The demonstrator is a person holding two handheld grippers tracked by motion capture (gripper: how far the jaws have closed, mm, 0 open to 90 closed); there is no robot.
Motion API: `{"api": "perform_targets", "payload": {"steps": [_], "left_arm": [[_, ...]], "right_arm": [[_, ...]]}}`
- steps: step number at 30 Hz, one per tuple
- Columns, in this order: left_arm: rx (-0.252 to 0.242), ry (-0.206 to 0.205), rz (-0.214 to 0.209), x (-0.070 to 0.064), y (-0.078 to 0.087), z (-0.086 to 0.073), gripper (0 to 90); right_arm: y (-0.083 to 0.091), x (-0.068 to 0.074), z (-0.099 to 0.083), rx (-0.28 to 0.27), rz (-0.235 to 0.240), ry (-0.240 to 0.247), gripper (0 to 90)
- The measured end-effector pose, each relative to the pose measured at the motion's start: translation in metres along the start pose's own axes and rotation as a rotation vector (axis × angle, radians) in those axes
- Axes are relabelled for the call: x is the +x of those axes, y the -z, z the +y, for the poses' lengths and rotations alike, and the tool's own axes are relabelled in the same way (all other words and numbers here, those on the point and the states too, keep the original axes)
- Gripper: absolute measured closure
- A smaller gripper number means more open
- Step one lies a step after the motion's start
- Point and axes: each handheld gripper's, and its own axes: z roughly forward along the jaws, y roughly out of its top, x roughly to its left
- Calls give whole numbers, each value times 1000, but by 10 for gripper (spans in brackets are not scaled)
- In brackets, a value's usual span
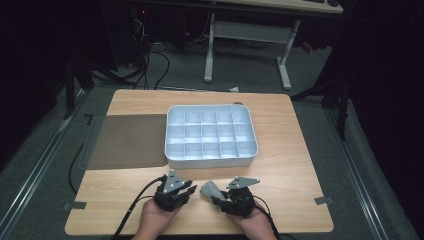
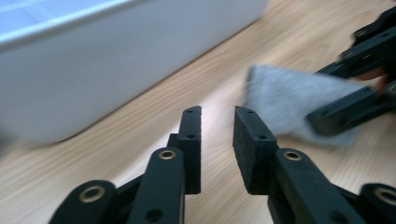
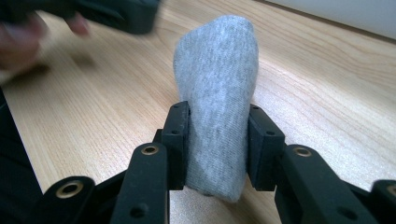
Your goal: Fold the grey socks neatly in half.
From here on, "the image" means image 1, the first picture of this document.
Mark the metal floor rail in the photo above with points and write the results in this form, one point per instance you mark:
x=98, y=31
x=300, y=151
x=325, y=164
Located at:
x=356, y=180
x=36, y=166

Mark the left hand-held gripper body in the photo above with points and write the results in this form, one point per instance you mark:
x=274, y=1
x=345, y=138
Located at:
x=171, y=193

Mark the person's left hand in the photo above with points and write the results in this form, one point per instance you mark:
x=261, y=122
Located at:
x=155, y=218

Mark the translucent grey box lid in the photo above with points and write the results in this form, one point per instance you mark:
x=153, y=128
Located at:
x=128, y=141

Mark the black metal stand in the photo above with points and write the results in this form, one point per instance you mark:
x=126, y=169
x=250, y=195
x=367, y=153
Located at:
x=70, y=90
x=342, y=106

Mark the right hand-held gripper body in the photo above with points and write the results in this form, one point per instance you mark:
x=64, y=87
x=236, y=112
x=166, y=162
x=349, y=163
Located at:
x=241, y=200

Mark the white-framed wooden desk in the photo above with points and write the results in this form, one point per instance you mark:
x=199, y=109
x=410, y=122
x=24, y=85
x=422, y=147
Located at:
x=248, y=31

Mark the white paper scrap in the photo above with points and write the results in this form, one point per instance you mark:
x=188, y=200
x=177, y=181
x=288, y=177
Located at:
x=234, y=89

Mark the white divided storage box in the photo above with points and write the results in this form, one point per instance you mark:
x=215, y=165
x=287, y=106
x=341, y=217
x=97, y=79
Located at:
x=210, y=133

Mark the person's right hand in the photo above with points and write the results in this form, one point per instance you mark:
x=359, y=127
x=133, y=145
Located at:
x=253, y=225

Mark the grey sock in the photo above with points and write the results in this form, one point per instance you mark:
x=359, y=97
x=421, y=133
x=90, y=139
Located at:
x=210, y=189

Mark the grey tape piece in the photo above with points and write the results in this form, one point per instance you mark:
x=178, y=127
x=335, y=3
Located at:
x=76, y=205
x=323, y=200

